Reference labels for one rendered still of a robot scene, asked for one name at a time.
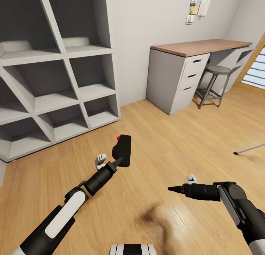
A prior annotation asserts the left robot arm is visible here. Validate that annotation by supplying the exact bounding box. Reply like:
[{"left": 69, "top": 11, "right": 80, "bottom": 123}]
[{"left": 11, "top": 154, "right": 124, "bottom": 255}]

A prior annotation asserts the camera tripod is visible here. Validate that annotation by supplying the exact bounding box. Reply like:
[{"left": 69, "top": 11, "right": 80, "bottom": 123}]
[{"left": 234, "top": 143, "right": 265, "bottom": 155}]

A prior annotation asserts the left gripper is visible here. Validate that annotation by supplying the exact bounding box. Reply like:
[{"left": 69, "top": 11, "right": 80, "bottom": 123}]
[{"left": 93, "top": 156, "right": 124, "bottom": 187}]

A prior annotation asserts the digital camera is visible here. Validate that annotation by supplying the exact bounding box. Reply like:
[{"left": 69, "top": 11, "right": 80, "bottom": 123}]
[{"left": 112, "top": 135, "right": 131, "bottom": 168}]

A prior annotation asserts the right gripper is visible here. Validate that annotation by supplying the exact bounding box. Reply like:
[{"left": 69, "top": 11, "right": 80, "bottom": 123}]
[{"left": 167, "top": 184, "right": 209, "bottom": 201}]

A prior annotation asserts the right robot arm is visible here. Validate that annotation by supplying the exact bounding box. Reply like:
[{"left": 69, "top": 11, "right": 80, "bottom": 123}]
[{"left": 167, "top": 174, "right": 265, "bottom": 255}]

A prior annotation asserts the robot trunk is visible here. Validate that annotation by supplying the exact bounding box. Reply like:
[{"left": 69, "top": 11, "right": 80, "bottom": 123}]
[{"left": 109, "top": 244, "right": 156, "bottom": 255}]

